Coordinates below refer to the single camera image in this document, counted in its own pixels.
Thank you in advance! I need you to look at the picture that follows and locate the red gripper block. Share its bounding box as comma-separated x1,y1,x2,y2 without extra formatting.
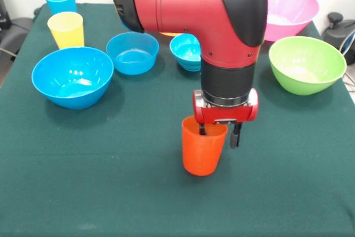
192,88,259,149

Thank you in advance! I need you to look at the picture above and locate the red-orange plastic cup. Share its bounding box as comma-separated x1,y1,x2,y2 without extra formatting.
181,115,229,177

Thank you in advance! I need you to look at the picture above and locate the large blue plastic bowl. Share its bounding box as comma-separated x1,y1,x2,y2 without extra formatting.
31,47,115,110

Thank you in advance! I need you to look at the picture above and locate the small cyan plastic bowl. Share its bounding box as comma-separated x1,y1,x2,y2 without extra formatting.
169,33,202,72

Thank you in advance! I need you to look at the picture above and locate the lime green plastic bowl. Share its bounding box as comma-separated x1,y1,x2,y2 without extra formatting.
268,36,347,96

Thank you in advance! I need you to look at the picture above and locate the dark green tablecloth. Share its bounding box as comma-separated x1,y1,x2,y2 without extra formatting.
0,3,355,237

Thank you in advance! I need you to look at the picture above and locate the medium translucent blue bowl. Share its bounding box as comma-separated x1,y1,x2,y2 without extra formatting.
105,32,160,76

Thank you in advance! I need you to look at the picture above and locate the magenta pink plastic bowl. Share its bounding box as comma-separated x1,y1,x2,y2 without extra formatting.
263,0,320,43

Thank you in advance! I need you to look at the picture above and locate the yellow plastic cup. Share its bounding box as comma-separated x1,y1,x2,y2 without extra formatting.
47,11,85,50

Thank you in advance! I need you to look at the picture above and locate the gray pedestal foot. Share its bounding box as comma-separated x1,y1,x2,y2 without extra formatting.
0,16,37,54
321,12,355,64

